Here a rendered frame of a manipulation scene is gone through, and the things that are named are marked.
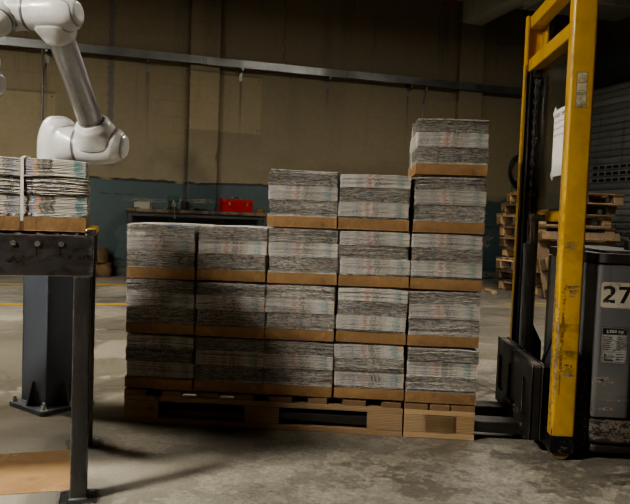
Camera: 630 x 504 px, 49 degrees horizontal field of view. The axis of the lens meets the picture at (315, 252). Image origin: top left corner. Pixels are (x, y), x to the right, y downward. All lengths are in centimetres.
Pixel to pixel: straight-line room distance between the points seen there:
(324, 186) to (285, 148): 704
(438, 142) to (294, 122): 715
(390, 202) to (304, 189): 35
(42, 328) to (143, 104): 668
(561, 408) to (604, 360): 24
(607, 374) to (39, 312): 232
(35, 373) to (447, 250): 184
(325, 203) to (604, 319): 115
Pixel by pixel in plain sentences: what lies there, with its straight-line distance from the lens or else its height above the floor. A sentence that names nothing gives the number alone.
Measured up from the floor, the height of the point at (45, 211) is 87.
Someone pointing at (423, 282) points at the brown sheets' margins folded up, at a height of 63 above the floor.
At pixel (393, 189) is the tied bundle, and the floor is 100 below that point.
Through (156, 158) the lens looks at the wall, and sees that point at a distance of 952.
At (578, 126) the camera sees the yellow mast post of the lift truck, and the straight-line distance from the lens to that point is 272.
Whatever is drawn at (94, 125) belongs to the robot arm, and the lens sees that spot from 303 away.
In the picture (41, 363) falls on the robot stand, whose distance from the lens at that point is 320.
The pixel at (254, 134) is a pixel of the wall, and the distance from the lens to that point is 972.
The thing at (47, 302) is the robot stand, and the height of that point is 48.
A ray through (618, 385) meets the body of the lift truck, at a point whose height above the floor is 29.
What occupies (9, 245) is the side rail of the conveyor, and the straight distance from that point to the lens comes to 215.
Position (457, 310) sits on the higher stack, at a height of 53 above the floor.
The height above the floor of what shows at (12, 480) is 0.
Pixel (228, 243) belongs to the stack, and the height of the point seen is 76.
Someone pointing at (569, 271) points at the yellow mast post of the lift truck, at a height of 71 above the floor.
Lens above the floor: 88
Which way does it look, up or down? 3 degrees down
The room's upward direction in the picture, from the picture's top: 2 degrees clockwise
